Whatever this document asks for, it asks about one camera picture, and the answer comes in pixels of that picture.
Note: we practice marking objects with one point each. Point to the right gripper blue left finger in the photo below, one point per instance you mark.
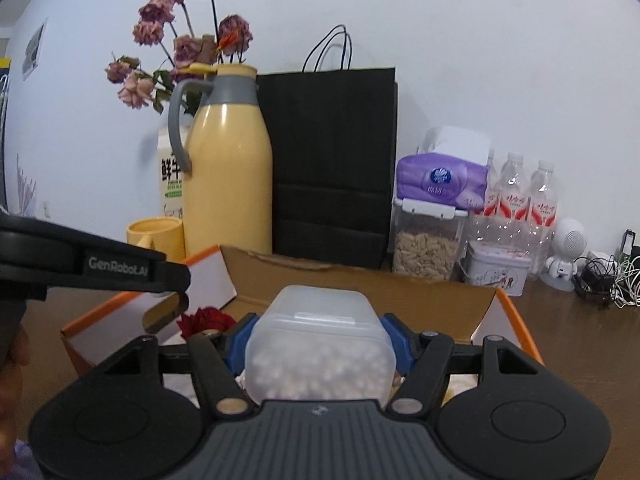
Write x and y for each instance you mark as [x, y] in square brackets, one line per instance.
[236, 341]

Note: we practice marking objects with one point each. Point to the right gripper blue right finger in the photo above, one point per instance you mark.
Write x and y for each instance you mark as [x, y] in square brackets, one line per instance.
[403, 341]

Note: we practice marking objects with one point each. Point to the translucent plastic container of beads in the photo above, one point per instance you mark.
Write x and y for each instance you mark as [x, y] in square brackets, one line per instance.
[319, 344]

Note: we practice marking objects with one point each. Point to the person's left hand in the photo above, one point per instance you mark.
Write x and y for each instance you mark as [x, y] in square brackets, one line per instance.
[11, 392]

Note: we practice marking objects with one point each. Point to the orange cardboard box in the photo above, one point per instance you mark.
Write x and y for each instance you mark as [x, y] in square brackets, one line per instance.
[239, 282]

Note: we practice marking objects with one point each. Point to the red artificial rose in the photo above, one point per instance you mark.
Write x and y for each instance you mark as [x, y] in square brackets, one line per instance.
[204, 320]

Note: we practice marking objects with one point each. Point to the clear jar of seeds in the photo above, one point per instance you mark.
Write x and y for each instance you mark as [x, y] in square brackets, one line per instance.
[426, 238]

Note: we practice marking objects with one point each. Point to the white tin box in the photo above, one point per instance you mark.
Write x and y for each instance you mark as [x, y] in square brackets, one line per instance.
[495, 266]

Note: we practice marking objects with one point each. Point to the yellow ceramic mug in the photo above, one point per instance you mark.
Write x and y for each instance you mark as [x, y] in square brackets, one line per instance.
[162, 234]

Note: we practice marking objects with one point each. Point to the yellow thermos jug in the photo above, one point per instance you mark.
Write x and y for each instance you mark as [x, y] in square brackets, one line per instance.
[222, 147]

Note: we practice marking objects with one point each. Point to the white milk carton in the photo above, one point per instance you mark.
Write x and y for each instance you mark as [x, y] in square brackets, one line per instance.
[169, 177]

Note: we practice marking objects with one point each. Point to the water bottle left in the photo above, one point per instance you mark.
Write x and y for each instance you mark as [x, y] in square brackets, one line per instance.
[492, 187]

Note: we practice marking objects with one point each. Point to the water bottle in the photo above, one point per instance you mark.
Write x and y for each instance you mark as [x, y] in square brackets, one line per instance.
[492, 187]
[513, 201]
[543, 207]

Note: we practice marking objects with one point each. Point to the purple tissue pack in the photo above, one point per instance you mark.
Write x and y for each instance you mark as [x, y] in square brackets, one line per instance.
[449, 168]

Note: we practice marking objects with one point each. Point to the water bottle middle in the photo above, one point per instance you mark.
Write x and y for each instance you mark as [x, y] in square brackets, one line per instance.
[513, 201]

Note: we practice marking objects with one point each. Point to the water bottle right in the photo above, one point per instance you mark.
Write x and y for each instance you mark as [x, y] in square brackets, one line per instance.
[543, 207]

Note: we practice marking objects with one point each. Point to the white robot figurine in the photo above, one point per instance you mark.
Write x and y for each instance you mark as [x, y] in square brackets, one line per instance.
[568, 243]

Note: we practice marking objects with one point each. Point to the black paper shopping bag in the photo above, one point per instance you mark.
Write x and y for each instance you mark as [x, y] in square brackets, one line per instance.
[333, 137]

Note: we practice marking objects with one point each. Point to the dried pink rose bouquet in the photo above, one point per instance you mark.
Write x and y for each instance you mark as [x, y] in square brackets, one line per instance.
[167, 24]

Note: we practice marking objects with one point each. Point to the wall picture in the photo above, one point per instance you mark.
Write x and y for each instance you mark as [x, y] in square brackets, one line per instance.
[32, 50]

